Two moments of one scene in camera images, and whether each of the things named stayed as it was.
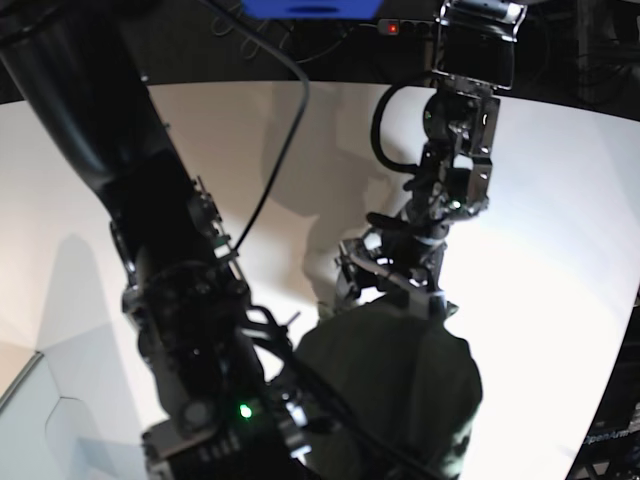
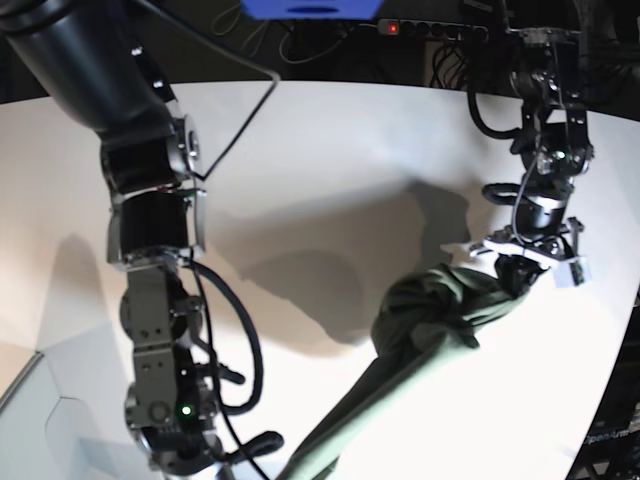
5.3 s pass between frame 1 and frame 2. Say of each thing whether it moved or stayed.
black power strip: stayed
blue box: stayed
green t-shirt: moved
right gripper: moved
